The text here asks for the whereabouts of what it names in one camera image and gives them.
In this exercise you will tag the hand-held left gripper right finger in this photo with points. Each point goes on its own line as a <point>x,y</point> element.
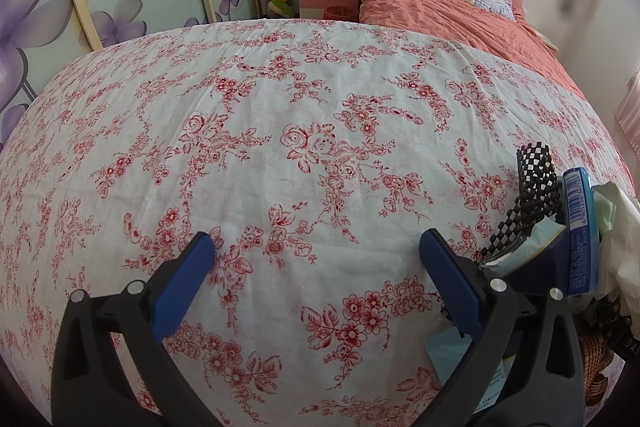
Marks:
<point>450,277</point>

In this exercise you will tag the light green cloth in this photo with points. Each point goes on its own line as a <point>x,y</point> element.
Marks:
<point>620,247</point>

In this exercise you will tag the pink curtain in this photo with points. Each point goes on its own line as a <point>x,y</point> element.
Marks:
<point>630,117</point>

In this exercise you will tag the red bin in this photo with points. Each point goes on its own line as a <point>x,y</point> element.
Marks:
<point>342,13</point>

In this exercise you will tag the white red floral cloth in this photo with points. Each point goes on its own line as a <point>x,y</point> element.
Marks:
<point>300,107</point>

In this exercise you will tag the beige bedside table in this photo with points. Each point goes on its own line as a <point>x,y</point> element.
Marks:
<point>544,38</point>

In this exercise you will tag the orange pink duvet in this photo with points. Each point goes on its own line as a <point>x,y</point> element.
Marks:
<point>450,17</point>

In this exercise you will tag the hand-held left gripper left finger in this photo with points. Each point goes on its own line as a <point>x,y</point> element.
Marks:
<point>185,282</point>

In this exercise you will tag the light blue wrapper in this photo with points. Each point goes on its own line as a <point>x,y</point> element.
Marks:
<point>530,247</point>

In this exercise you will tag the black white checkered mesh strip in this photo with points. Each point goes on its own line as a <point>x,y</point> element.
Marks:
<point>535,167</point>

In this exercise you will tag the blue packet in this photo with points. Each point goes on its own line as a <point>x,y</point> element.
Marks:
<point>580,232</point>

